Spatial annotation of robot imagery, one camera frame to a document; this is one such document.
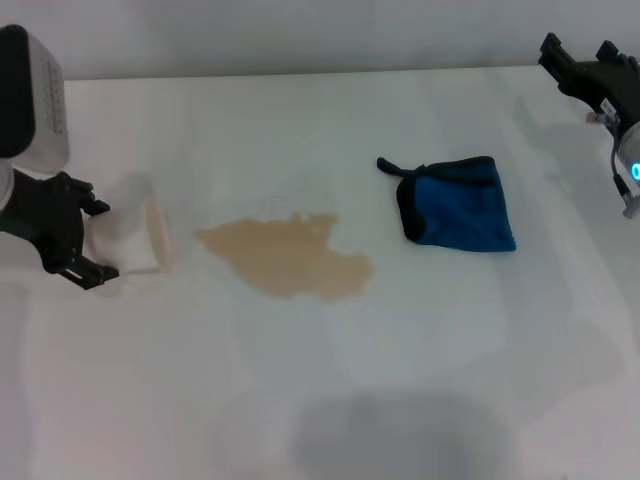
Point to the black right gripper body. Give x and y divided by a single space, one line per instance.
610 82

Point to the white paper cup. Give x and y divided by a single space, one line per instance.
132 235

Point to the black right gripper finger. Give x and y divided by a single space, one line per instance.
557 60
612 52

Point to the blue rag with black trim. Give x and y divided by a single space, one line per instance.
460 215

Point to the brown liquid spill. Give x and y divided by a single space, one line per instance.
290 257

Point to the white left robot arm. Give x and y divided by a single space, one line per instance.
5 185

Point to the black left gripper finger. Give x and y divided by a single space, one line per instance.
85 272
87 197

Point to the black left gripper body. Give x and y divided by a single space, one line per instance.
42 215

